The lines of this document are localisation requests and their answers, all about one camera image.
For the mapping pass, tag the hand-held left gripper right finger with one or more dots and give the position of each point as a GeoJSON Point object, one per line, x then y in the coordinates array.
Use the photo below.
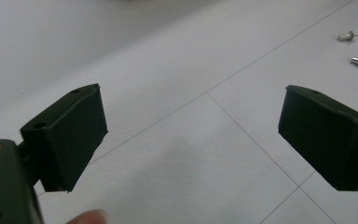
{"type": "Point", "coordinates": [326, 140]}

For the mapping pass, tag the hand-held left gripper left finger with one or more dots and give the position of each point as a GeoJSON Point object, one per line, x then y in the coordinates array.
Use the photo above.
{"type": "Point", "coordinates": [71, 137]}

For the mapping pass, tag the small silver screw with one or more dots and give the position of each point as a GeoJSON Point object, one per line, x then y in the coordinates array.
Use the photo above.
{"type": "Point", "coordinates": [348, 35]}

